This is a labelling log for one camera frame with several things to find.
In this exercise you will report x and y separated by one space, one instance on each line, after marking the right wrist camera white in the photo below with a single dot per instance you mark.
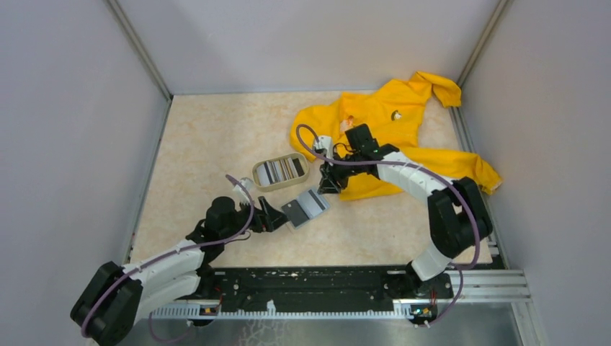
323 145

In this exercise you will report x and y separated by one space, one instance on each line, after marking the silver striped card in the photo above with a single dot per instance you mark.
313 203

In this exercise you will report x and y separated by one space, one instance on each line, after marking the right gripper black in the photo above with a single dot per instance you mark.
331 182

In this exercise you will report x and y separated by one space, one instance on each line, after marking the stack of cards in tray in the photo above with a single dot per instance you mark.
279 170

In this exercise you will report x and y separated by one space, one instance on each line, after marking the beige oval card tray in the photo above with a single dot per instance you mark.
305 164

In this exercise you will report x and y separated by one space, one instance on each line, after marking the aluminium front rail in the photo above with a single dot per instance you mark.
470 286

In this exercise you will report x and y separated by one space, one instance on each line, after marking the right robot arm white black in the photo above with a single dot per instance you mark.
458 218

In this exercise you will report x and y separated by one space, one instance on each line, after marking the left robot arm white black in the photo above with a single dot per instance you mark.
117 297

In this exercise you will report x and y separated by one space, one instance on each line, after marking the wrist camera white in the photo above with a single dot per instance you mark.
323 145
245 184

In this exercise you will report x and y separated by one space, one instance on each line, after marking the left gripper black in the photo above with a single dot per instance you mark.
268 218

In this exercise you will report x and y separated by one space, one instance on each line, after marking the black card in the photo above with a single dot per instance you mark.
295 214

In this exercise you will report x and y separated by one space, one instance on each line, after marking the yellow jacket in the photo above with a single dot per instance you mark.
393 115

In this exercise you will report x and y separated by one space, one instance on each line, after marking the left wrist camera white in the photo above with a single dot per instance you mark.
245 184

